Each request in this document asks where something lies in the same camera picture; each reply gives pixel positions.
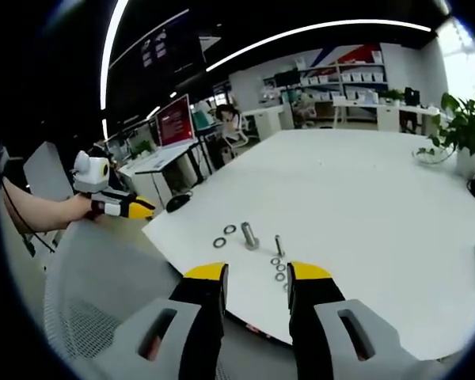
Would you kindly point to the red screen monitor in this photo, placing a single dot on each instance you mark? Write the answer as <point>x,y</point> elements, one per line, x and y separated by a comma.
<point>175,122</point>

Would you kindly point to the grey partition panel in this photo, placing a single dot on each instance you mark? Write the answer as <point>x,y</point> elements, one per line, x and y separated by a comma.
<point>47,170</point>

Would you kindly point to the long ceiling light strip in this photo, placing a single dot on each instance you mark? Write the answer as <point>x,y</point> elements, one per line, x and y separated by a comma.
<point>109,47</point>
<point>312,33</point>

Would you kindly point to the shelf with white bins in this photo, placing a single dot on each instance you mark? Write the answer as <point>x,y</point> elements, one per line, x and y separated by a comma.
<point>340,79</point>

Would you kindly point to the white office chair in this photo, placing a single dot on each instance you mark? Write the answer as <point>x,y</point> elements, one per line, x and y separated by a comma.
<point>239,132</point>

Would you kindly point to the person's left hand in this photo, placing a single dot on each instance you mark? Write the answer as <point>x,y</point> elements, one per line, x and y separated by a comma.
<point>81,207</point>

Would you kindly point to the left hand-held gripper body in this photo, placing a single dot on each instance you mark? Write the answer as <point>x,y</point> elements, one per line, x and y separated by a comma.
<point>90,174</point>

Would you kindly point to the thin threaded stud bolt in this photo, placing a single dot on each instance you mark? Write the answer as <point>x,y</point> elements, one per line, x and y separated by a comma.
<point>278,244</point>

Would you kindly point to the thick threaded stud bolt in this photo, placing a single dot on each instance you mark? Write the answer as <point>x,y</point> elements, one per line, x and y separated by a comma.
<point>249,235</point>

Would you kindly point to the grey mesh chair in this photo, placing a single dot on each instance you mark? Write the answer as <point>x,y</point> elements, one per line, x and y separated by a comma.
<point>103,269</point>

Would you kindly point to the black round object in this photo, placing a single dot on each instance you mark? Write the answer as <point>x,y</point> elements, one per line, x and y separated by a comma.
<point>178,202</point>

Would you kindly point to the white long desk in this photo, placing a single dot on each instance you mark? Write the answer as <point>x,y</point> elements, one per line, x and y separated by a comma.
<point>384,109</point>

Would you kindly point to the large steel washer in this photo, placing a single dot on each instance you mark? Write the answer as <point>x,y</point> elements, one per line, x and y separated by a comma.
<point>230,229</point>
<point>220,242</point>

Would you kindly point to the green potted plant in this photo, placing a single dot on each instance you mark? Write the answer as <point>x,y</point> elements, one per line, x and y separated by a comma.
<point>465,130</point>

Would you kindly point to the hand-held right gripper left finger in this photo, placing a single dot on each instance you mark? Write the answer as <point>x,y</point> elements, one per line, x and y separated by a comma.
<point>158,340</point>

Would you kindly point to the white monitor desk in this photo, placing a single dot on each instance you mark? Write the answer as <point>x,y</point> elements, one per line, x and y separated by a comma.
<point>162,160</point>

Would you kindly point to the clear glass bowl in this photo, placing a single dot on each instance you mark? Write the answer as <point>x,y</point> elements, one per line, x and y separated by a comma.
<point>429,157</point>

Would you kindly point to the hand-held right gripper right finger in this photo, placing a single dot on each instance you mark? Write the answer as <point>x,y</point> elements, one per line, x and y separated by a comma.
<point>332,340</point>

